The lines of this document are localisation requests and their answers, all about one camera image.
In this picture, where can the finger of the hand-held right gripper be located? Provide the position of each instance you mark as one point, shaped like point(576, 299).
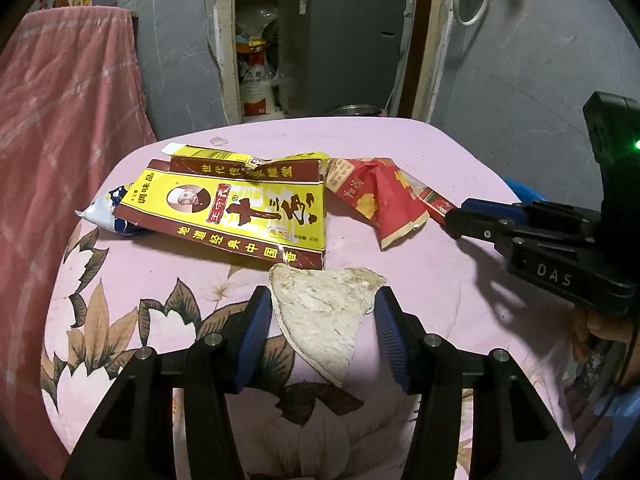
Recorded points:
point(495, 207)
point(475, 226)

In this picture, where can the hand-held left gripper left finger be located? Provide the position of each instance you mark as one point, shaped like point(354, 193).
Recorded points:
point(250, 340)

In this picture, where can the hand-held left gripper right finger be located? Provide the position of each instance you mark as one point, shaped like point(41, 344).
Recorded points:
point(395, 340)

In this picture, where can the blue plastic bucket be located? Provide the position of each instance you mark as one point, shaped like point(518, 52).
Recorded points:
point(515, 187)

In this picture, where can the beige torn paper piece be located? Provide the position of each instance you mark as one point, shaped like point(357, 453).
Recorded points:
point(320, 320)

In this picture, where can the red paper carton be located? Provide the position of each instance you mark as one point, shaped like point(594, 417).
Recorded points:
point(385, 200)

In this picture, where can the yellow and red box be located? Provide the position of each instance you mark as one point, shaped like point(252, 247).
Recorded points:
point(225, 210)

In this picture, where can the white and blue packet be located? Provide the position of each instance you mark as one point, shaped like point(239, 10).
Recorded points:
point(102, 210)

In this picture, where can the person's right hand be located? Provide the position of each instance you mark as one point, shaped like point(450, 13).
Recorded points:
point(602, 332)

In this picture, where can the pink floral cloth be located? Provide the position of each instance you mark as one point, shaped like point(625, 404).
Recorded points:
point(425, 285)

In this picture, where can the light blue cloth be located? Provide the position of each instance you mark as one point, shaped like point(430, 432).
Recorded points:
point(620, 415)

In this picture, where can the metal basin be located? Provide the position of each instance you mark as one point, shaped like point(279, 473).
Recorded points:
point(355, 110)

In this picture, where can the small clear plastic scrap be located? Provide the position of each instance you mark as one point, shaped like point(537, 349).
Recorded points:
point(218, 140)

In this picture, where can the grey washing machine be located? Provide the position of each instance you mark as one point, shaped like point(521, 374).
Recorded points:
point(340, 50)

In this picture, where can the red bottle on floor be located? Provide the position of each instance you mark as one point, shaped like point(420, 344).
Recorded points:
point(257, 90)

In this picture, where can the pink checked towel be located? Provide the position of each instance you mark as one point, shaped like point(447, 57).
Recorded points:
point(60, 135)

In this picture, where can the wooden door frame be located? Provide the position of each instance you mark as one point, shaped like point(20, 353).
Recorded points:
point(227, 60)

